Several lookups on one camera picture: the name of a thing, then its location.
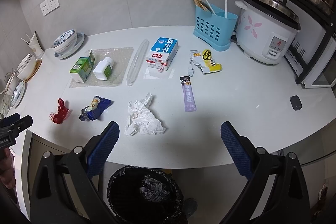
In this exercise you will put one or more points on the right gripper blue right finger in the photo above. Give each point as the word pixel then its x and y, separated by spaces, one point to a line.
pixel 234 143

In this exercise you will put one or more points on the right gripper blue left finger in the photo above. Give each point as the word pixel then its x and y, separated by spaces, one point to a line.
pixel 99 148

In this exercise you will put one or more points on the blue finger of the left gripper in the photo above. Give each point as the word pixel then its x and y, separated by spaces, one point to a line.
pixel 21 125
pixel 7 121

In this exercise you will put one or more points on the blue snack wrapper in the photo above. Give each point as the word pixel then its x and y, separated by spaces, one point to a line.
pixel 95 109

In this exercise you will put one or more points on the red mesh net trash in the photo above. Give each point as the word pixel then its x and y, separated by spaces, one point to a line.
pixel 62 113

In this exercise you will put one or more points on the white tissue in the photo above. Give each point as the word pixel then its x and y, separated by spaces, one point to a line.
pixel 140 120

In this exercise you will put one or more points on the purple stick sachet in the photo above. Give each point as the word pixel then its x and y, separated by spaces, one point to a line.
pixel 189 102

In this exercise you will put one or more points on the white pill bottle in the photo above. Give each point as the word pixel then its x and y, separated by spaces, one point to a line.
pixel 103 70

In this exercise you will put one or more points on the green white medicine box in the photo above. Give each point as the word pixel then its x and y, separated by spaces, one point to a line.
pixel 82 68

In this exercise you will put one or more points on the clear plastic tube wrapper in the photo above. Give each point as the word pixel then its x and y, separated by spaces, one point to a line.
pixel 137 63

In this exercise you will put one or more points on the yellow white snack wrapper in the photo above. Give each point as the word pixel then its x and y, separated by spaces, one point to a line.
pixel 204 61

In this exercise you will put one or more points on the blue white milk carton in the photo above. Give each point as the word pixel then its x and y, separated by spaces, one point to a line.
pixel 161 54

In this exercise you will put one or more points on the black trash bin with bag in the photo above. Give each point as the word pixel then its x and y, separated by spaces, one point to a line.
pixel 145 195

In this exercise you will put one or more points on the person's left hand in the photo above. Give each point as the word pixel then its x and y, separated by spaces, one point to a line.
pixel 7 171

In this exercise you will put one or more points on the patterned plate at edge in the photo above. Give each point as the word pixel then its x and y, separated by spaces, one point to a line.
pixel 18 94

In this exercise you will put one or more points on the small black remote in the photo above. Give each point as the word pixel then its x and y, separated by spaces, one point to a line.
pixel 296 103

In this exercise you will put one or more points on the white cup with sticks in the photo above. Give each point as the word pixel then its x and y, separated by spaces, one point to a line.
pixel 33 43

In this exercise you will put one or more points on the bubble wrap sheet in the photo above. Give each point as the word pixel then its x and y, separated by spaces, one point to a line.
pixel 121 58

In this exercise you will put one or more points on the blue white porcelain bowl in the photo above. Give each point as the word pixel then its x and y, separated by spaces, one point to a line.
pixel 64 40

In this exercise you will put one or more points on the blue white porcelain plate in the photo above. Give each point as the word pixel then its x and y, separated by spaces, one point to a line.
pixel 73 47

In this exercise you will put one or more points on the white microwave oven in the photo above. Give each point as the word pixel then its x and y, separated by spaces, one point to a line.
pixel 311 54

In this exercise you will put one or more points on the white rice cooker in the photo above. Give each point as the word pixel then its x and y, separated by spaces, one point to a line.
pixel 266 29

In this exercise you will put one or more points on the blue utensil holder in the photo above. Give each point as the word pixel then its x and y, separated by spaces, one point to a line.
pixel 215 29

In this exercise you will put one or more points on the metal spoon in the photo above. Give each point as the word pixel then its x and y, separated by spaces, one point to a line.
pixel 206 6

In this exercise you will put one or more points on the white chopstick right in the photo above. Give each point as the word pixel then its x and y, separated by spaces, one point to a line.
pixel 225 4

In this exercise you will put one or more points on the left wall socket pair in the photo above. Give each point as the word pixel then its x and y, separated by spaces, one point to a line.
pixel 48 6

